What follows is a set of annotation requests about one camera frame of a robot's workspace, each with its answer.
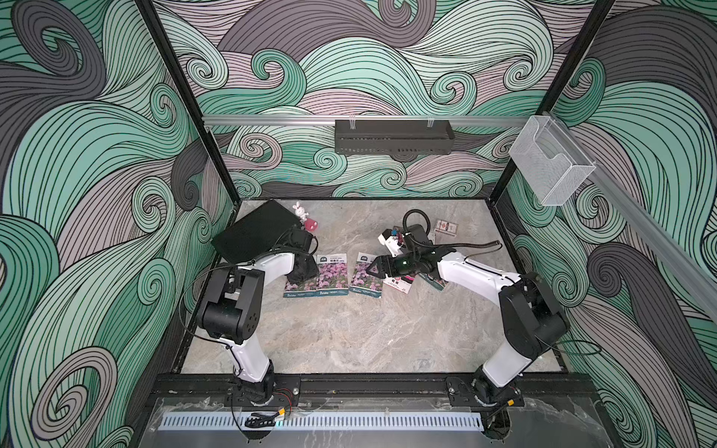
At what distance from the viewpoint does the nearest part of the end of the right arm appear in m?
0.67

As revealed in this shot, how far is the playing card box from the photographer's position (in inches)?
43.1

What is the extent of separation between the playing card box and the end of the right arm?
348 millimetres
